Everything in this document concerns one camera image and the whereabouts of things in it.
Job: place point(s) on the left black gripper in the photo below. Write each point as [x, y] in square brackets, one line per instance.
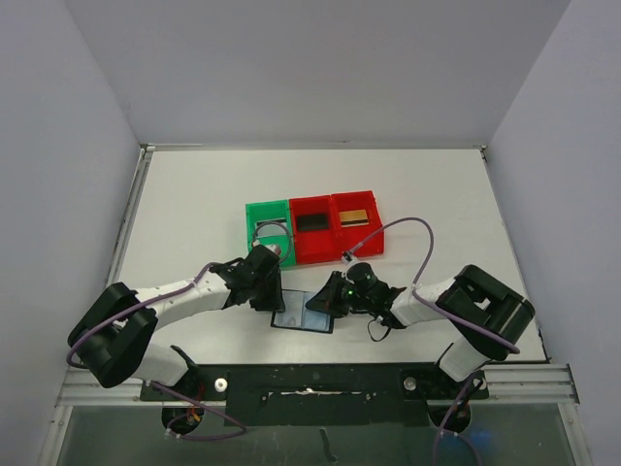
[270, 289]

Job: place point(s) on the red plastic bin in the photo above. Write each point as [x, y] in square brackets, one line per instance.
[316, 246]
[349, 237]

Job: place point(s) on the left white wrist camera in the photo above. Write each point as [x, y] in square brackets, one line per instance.
[274, 248]

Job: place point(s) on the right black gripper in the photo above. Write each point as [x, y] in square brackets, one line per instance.
[337, 295]

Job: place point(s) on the middle red plastic bin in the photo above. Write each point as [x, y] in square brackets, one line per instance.
[316, 246]

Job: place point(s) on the right red plastic bin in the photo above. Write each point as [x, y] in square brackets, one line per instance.
[349, 237]

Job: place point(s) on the black VIP credit card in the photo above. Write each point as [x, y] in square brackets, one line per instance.
[312, 222]

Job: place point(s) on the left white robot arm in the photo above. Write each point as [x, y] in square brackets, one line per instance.
[113, 340]

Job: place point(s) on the green plastic bin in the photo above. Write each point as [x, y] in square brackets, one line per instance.
[271, 210]

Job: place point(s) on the aluminium frame rail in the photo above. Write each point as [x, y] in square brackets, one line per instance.
[531, 384]

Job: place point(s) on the gold credit card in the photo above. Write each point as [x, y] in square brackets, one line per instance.
[353, 218]

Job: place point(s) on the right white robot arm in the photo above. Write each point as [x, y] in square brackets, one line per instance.
[490, 316]

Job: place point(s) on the silver credit card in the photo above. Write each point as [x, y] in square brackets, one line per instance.
[270, 228]

